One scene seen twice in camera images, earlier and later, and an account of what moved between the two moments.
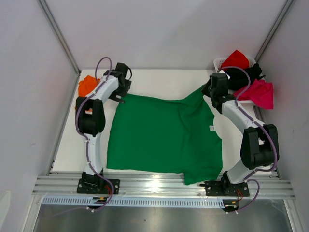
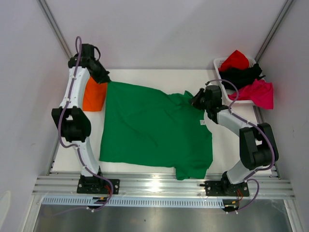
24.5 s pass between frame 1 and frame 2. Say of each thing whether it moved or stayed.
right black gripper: moved
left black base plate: stayed
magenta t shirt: stayed
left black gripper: moved
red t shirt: stayed
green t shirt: moved
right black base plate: stayed
